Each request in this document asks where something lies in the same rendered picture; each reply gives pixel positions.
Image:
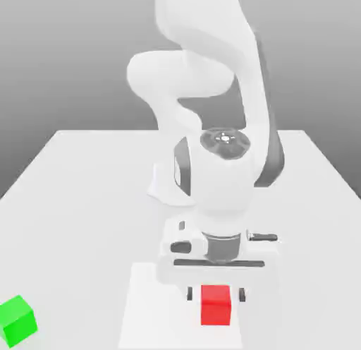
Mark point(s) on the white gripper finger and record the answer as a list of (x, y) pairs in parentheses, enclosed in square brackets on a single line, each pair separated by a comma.
[(242, 295), (189, 294)]

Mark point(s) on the small green cube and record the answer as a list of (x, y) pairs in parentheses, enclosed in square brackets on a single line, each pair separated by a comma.
[(17, 323)]

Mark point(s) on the small red cube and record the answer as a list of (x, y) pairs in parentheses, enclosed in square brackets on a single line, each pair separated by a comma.
[(215, 307)]

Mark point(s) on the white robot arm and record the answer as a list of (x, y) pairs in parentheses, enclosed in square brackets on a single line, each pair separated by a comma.
[(220, 180)]

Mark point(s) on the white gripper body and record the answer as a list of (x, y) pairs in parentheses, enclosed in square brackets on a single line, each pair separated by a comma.
[(191, 273)]

